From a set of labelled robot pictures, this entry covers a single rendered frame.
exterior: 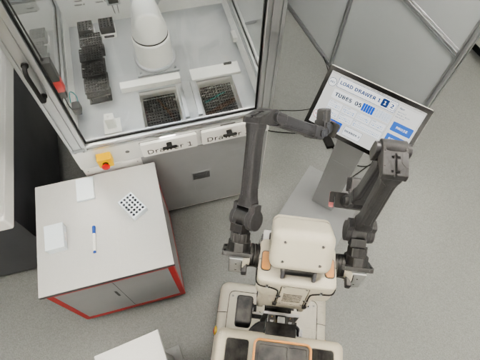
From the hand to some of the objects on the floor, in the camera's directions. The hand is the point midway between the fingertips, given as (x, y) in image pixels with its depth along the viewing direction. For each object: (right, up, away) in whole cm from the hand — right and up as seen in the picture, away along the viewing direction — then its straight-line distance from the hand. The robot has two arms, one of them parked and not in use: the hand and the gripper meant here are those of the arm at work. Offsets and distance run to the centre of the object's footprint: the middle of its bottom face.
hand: (331, 124), depth 195 cm
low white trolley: (-116, -85, +66) cm, 158 cm away
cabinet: (-92, -8, +108) cm, 142 cm away
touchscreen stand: (+13, -47, +90) cm, 102 cm away
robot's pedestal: (-90, -145, +34) cm, 174 cm away
